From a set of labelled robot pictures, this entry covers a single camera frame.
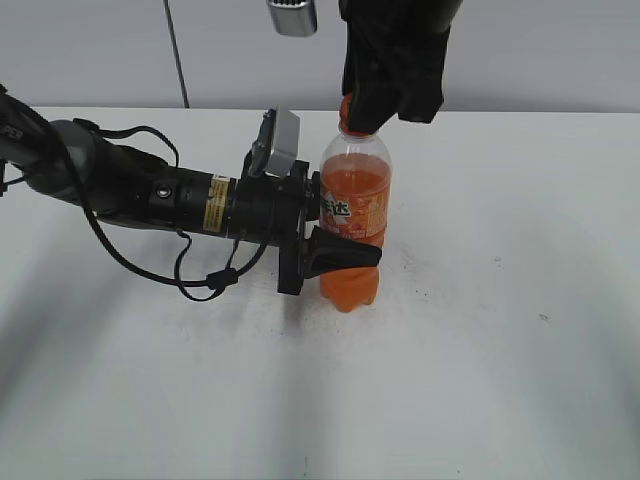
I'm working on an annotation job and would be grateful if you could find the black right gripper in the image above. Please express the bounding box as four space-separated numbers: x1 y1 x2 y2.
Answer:
339 0 462 134

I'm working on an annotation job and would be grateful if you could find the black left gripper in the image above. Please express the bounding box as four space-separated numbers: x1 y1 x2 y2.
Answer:
227 160 382 295

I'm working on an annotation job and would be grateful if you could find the orange soda plastic bottle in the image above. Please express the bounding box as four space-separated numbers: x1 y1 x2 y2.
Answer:
319 132 392 313

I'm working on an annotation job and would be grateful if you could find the orange bottle cap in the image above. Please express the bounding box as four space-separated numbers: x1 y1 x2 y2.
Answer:
338 93 369 138

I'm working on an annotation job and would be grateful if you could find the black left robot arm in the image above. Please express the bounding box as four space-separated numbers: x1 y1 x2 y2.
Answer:
1 94 382 295

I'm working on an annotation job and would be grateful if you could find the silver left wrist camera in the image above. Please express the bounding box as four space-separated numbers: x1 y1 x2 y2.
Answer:
248 107 300 178

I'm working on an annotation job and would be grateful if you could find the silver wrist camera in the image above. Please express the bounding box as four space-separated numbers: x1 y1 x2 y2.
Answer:
266 0 318 38
248 107 300 178

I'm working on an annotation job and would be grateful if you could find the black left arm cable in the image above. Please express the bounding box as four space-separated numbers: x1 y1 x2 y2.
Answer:
0 117 271 302

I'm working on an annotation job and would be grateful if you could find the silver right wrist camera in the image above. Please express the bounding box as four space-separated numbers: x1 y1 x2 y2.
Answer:
266 0 318 38

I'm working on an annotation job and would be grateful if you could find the black cable on wall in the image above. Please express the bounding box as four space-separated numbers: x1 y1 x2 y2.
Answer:
163 0 192 109

